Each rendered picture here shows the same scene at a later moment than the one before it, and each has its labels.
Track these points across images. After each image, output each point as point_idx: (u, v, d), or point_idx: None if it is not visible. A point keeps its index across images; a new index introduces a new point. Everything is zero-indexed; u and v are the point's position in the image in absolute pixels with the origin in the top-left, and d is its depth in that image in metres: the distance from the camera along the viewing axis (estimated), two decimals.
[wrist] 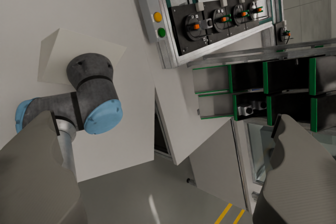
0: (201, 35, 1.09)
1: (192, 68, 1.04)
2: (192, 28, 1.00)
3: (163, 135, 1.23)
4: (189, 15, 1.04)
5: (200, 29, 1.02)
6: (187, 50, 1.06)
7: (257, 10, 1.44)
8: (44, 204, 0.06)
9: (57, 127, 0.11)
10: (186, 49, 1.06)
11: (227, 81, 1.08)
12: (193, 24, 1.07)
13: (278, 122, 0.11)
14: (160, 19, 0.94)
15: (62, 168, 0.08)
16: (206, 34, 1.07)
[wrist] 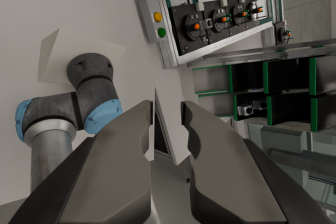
0: (201, 35, 1.09)
1: (192, 68, 1.04)
2: (192, 28, 1.00)
3: (163, 135, 1.23)
4: (189, 15, 1.04)
5: (200, 29, 1.02)
6: (187, 50, 1.06)
7: (257, 10, 1.44)
8: (120, 182, 0.07)
9: (152, 117, 0.12)
10: (186, 49, 1.06)
11: (227, 81, 1.08)
12: (193, 24, 1.07)
13: (185, 110, 0.12)
14: (160, 19, 0.94)
15: (143, 156, 0.08)
16: (206, 34, 1.07)
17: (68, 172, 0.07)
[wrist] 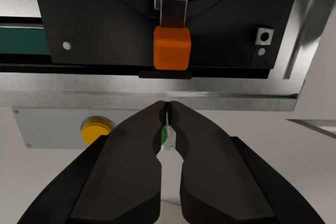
0: None
1: None
2: None
3: None
4: None
5: None
6: (269, 39, 0.20)
7: None
8: (131, 182, 0.07)
9: (166, 118, 0.12)
10: (263, 40, 0.20)
11: None
12: None
13: (171, 110, 0.12)
14: (107, 132, 0.26)
15: (155, 157, 0.08)
16: None
17: (81, 169, 0.08)
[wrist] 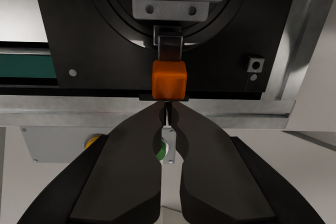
0: None
1: None
2: None
3: None
4: None
5: (200, 20, 0.12)
6: (260, 67, 0.21)
7: None
8: (131, 182, 0.07)
9: (166, 118, 0.12)
10: (255, 67, 0.22)
11: None
12: None
13: (171, 110, 0.12)
14: None
15: (155, 157, 0.08)
16: None
17: (81, 169, 0.08)
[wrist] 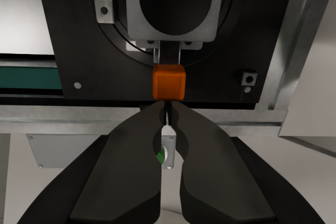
0: None
1: None
2: None
3: None
4: (95, 15, 0.18)
5: (195, 48, 0.14)
6: (253, 81, 0.23)
7: None
8: (131, 182, 0.07)
9: (166, 118, 0.12)
10: (248, 81, 0.23)
11: None
12: None
13: (171, 110, 0.12)
14: None
15: (155, 157, 0.08)
16: None
17: (81, 169, 0.08)
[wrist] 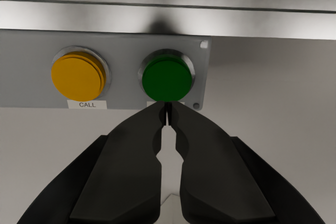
0: None
1: None
2: None
3: None
4: None
5: None
6: None
7: None
8: (131, 182, 0.07)
9: (166, 118, 0.12)
10: None
11: None
12: None
13: (171, 110, 0.12)
14: (94, 73, 0.15)
15: (155, 157, 0.08)
16: None
17: (81, 169, 0.08)
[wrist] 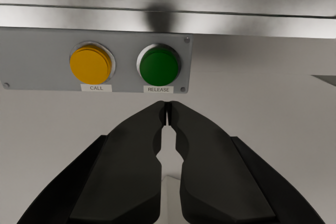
0: None
1: None
2: None
3: None
4: None
5: None
6: None
7: None
8: (131, 182, 0.07)
9: (166, 118, 0.12)
10: None
11: None
12: None
13: (171, 110, 0.12)
14: (102, 61, 0.20)
15: (155, 157, 0.08)
16: None
17: (81, 169, 0.08)
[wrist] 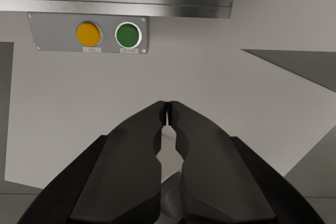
0: None
1: None
2: None
3: None
4: None
5: None
6: None
7: None
8: (131, 182, 0.07)
9: (166, 118, 0.12)
10: None
11: None
12: None
13: (171, 110, 0.12)
14: (95, 31, 0.36)
15: (155, 157, 0.08)
16: None
17: (81, 169, 0.08)
